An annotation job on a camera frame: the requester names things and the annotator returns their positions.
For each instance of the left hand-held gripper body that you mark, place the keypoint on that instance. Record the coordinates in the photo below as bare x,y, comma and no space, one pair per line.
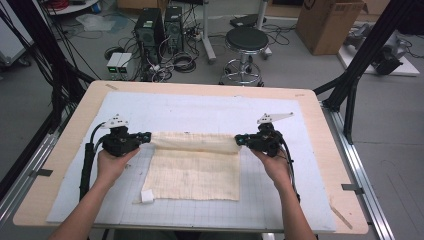
120,141

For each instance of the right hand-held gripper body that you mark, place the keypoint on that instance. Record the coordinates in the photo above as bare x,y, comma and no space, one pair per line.
265,141

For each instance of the cream cloth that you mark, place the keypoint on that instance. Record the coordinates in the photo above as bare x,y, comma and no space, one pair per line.
193,173

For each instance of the person's left hand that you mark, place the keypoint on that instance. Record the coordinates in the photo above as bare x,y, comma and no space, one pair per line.
113,166

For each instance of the person's right hand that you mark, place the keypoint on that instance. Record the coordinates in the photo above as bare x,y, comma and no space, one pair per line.
275,168

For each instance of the white grid mat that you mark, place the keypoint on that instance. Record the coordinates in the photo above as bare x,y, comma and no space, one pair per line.
200,110

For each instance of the white power supply unit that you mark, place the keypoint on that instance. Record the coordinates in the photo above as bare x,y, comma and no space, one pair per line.
111,65
124,65

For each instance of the black table clamp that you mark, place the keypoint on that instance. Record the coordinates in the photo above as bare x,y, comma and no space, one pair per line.
41,172

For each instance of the grey table clamp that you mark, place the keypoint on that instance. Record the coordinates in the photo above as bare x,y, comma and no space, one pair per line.
351,188

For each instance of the black round stool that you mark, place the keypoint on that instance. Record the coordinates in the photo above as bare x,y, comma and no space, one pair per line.
246,38

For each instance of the large black computer tower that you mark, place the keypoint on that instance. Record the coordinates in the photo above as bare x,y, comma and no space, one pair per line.
148,33

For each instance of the thin wooden strip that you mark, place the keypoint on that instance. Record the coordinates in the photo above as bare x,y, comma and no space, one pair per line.
340,215

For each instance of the white desk leg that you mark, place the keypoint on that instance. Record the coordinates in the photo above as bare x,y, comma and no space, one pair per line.
207,36
261,13

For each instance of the slim black computer tower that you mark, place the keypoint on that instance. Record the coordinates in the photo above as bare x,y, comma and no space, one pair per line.
173,30

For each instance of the black flat case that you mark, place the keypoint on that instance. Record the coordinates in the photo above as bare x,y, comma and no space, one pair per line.
245,20

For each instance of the clear plastic bag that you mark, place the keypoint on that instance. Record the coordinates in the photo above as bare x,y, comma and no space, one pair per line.
95,22

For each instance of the cardboard box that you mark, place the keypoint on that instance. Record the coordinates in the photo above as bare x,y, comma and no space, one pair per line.
326,30

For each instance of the white round table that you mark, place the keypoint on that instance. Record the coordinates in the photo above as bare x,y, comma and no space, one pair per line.
75,7

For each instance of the grey and black machine parts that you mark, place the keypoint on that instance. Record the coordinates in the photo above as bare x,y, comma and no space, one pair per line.
388,56

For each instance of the white foam board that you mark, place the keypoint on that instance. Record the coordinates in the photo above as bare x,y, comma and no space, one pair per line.
408,68

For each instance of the aluminium rail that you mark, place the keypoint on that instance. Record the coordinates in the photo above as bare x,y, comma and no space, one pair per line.
30,166
360,173

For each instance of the black frame stand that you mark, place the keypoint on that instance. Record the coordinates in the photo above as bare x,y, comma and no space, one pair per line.
36,40
366,46

